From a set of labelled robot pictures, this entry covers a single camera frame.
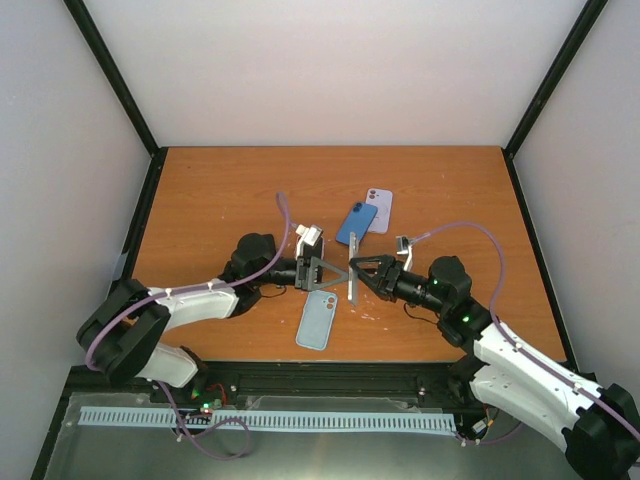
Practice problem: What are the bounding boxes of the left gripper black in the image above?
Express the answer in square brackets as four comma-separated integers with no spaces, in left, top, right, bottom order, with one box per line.
[253,256,350,293]

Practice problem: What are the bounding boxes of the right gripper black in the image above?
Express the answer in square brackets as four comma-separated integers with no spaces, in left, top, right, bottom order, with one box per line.
[349,254,447,314]

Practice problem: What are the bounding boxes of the light blue phone case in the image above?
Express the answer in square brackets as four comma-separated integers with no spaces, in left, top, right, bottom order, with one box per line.
[295,290,338,351]

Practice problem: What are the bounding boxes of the lavender phone case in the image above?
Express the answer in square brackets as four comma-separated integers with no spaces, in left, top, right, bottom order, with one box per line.
[365,188,393,234]

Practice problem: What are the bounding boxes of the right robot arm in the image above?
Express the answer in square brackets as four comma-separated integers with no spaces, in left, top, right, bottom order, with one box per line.
[349,255,639,479]

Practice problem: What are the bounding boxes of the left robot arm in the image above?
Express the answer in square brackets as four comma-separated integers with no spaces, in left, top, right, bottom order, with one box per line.
[76,226,332,403]

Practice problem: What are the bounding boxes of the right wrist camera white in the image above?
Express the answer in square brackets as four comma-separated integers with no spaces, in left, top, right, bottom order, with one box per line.
[396,235,415,271]

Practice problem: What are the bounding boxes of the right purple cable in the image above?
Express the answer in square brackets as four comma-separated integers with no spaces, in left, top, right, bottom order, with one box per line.
[407,222,640,446]

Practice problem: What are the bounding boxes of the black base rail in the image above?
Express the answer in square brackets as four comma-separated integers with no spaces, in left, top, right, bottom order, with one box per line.
[64,359,501,414]

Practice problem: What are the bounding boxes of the light blue cable duct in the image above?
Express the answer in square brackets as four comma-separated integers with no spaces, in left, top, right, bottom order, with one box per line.
[77,406,456,436]

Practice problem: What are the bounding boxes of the right black frame post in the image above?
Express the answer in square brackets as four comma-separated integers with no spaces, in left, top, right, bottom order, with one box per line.
[503,0,609,154]

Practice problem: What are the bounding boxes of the black frame post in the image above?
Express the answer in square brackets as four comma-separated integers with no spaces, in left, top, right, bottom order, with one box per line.
[63,0,162,156]
[503,0,609,154]

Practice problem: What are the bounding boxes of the left black frame post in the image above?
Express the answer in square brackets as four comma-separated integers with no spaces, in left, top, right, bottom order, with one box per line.
[63,0,162,156]

